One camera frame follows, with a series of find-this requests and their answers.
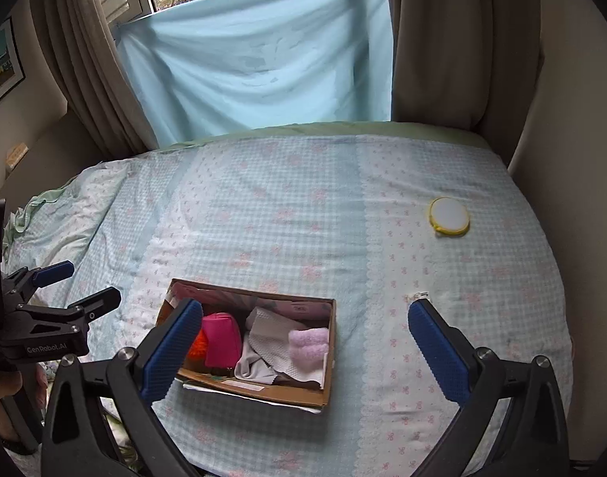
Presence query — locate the beige curtain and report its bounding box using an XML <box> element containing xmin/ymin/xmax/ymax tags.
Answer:
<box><xmin>387</xmin><ymin>0</ymin><xmax>543</xmax><ymax>133</ymax></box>
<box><xmin>29</xmin><ymin>0</ymin><xmax>161</xmax><ymax>156</ymax></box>

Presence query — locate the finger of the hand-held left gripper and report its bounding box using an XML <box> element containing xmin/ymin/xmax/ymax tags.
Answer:
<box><xmin>2</xmin><ymin>260</ymin><xmax>76</xmax><ymax>304</ymax></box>
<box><xmin>15</xmin><ymin>286</ymin><xmax>122</xmax><ymax>339</ymax></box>

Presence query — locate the lavender fluffy sock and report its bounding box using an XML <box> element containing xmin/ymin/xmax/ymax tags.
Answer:
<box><xmin>288</xmin><ymin>328</ymin><xmax>330</xmax><ymax>371</ymax></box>

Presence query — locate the green bed sheet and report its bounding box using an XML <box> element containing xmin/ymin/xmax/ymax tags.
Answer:
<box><xmin>2</xmin><ymin>121</ymin><xmax>491</xmax><ymax>255</ymax></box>

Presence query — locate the cardboard box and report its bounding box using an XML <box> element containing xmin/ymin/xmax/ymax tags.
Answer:
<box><xmin>155</xmin><ymin>278</ymin><xmax>337</xmax><ymax>409</ymax></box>

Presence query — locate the framed wall picture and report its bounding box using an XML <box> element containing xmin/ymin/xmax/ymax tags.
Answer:
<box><xmin>0</xmin><ymin>17</ymin><xmax>26</xmax><ymax>113</ymax></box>

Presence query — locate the person's left hand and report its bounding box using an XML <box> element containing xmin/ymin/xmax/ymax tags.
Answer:
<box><xmin>0</xmin><ymin>370</ymin><xmax>25</xmax><ymax>439</ymax></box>

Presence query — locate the hanging light blue cloth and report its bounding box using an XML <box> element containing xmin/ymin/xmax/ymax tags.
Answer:
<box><xmin>115</xmin><ymin>0</ymin><xmax>396</xmax><ymax>148</ymax></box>

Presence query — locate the white waffle cloth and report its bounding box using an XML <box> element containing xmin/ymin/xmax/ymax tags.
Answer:
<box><xmin>233</xmin><ymin>306</ymin><xmax>329</xmax><ymax>389</ymax></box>

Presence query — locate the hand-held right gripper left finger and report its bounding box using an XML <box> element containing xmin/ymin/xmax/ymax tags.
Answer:
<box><xmin>41</xmin><ymin>298</ymin><xmax>205</xmax><ymax>477</ymax></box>

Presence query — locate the orange fluffy pompom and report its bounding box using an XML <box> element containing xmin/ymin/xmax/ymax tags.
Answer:
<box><xmin>186</xmin><ymin>330</ymin><xmax>210</xmax><ymax>361</ymax></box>

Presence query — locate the pink pouch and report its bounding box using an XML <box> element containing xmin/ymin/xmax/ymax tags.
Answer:
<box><xmin>201</xmin><ymin>312</ymin><xmax>242</xmax><ymax>369</ymax></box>

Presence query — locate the printed light blue bedspread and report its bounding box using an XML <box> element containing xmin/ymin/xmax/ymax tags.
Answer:
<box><xmin>0</xmin><ymin>132</ymin><xmax>576</xmax><ymax>477</ymax></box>

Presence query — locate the small tan box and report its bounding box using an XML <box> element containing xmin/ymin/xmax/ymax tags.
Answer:
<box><xmin>5</xmin><ymin>143</ymin><xmax>29</xmax><ymax>170</ymax></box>

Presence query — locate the round yellow-rimmed pad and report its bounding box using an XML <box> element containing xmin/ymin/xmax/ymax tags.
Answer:
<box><xmin>429</xmin><ymin>197</ymin><xmax>471</xmax><ymax>237</ymax></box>

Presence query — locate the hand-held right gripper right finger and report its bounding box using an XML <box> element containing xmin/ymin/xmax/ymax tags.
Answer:
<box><xmin>407</xmin><ymin>299</ymin><xmax>571</xmax><ymax>477</ymax></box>

